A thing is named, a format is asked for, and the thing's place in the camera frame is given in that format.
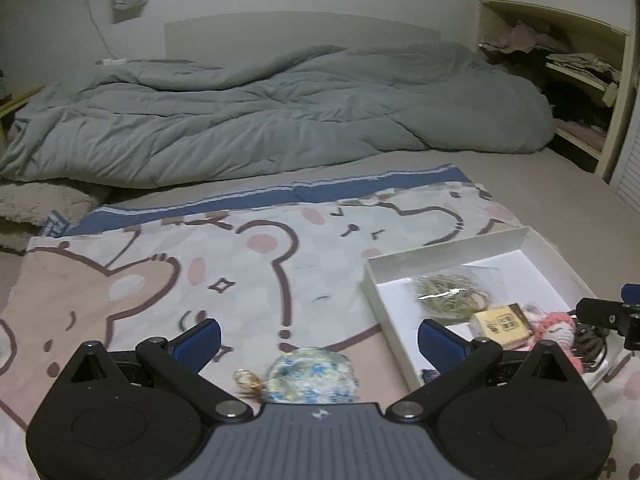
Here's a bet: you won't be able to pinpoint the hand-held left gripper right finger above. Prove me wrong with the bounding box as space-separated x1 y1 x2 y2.
386 318 584 424

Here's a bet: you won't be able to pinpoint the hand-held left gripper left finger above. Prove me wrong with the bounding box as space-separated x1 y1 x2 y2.
60 318 252 424

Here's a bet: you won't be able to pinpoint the dark cord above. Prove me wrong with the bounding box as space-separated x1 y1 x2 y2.
570 321 610 374

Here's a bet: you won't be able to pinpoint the pink crochet doll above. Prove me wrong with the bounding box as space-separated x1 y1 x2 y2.
524 304 589 377

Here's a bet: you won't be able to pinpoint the clear bag of rubber bands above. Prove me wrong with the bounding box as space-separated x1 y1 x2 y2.
412 272 497 322

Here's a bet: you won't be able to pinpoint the small yellow card box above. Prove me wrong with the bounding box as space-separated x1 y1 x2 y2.
469 302 539 352

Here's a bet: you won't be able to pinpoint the white cardboard box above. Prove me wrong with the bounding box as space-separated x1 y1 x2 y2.
362 226 632 397

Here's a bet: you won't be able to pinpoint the blue floral fabric pouch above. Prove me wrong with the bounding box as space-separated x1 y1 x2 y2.
260 347 359 406

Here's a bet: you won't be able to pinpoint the cartoon printed blanket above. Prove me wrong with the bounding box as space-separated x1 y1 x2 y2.
0 162 640 480

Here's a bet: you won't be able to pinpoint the white louvred door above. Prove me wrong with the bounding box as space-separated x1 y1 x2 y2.
611 102 640 217

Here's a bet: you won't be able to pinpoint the beige bed sheet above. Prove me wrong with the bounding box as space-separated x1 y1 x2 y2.
0 149 640 306

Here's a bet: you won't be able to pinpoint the cream shelf unit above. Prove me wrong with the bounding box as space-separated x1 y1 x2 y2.
475 0 640 184

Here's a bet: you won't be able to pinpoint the fluffy beige rug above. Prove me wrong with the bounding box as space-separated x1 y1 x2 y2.
0 180 114 254

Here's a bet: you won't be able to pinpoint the beige folded clothes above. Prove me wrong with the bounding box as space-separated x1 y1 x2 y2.
545 51 622 86

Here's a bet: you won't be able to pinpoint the grey duvet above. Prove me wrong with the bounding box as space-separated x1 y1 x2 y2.
0 42 556 190

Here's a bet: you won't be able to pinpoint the pink crumpled clothes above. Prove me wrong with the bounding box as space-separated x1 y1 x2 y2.
479 20 573 56

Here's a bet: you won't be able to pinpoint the wooden nightstand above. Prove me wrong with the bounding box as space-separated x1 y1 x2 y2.
0 72 46 147

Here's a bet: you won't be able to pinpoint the gold ring clasp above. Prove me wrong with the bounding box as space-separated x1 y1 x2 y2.
232 367 264 397

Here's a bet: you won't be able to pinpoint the white cable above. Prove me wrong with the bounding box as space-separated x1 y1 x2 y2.
79 0 117 61

